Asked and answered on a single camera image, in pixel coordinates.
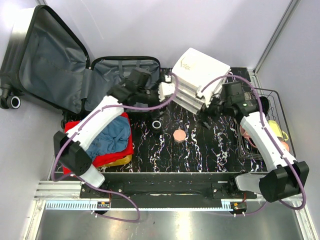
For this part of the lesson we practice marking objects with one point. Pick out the red garment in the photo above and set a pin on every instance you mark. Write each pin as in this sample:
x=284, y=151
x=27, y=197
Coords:
x=108, y=158

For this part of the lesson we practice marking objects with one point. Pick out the orange plastic bin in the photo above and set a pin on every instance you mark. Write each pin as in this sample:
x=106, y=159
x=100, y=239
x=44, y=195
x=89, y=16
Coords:
x=119, y=162

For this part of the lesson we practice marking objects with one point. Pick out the peach pink cup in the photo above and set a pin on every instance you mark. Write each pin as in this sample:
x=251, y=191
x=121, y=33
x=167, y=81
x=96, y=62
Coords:
x=285, y=145

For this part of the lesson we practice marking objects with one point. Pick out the blue cloth garment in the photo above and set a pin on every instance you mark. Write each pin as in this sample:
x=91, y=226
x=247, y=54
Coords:
x=112, y=139

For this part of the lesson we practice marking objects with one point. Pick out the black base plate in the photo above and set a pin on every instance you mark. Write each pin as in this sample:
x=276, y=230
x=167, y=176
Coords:
x=172, y=191

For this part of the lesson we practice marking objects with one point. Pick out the pink patterned mug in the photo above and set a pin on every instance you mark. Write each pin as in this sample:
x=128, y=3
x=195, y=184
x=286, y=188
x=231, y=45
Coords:
x=246, y=135

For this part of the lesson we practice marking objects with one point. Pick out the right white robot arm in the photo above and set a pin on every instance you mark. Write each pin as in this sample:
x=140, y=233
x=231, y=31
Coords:
x=286, y=176

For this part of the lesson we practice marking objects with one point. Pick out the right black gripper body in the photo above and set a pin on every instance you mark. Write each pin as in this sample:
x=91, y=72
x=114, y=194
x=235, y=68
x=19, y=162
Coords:
x=216, y=107

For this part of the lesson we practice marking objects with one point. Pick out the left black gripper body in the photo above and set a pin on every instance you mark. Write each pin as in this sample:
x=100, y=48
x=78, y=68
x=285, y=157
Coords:
x=151, y=97

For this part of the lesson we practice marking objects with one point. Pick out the white black space suitcase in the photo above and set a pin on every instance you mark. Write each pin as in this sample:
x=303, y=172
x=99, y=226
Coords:
x=46, y=60

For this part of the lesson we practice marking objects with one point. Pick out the black bowl in basket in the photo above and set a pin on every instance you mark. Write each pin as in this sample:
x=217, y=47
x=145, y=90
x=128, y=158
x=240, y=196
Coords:
x=265, y=104

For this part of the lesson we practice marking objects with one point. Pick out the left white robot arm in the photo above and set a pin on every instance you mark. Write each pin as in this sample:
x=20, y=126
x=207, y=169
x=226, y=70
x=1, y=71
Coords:
x=70, y=148

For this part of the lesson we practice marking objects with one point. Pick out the white compartment organizer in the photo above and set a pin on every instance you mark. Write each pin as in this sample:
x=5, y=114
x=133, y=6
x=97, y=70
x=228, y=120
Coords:
x=197, y=75

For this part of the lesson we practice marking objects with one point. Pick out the black wire basket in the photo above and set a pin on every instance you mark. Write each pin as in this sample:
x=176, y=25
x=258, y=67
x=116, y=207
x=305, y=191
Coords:
x=275, y=113

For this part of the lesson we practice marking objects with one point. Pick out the yellow green mug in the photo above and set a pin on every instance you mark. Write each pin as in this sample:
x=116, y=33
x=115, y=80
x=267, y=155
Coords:
x=277, y=130

